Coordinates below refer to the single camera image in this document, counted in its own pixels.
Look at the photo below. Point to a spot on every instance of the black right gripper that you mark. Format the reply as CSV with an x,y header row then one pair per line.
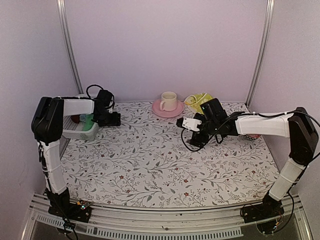
x,y
195,137

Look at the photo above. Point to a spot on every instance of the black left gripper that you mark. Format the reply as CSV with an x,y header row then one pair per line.
x,y
115,121

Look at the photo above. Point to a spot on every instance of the green microfibre towel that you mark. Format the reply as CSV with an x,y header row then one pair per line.
x,y
88,124

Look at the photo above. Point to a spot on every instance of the yellow patterned towel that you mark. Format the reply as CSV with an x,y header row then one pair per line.
x,y
194,101

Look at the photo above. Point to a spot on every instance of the white plastic basket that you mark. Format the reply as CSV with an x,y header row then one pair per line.
x,y
80,130

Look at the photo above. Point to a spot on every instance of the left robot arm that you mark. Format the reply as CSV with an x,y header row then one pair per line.
x,y
47,128

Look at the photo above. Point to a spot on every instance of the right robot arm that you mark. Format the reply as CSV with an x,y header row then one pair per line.
x,y
291,136

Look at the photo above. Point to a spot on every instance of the light blue rolled towel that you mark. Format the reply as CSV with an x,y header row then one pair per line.
x,y
83,118

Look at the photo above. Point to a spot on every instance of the dark red rolled towel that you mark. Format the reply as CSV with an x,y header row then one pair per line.
x,y
75,119

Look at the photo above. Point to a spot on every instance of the cream ceramic mug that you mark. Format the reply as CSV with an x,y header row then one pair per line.
x,y
168,101

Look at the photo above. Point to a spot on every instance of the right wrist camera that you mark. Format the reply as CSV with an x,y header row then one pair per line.
x,y
191,124

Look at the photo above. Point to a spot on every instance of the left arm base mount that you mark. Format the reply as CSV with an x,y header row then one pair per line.
x,y
70,211

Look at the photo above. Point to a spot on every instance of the front aluminium rail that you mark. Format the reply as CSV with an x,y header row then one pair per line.
x,y
110,222

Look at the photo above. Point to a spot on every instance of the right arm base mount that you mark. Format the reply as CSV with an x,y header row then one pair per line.
x,y
269,208

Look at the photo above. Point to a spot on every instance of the left aluminium frame post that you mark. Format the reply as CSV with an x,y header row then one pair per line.
x,y
62,13

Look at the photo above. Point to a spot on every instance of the aluminium frame post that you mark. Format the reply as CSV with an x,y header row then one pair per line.
x,y
270,4
62,13

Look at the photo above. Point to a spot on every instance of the right aluminium frame post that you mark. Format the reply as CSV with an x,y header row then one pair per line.
x,y
270,4

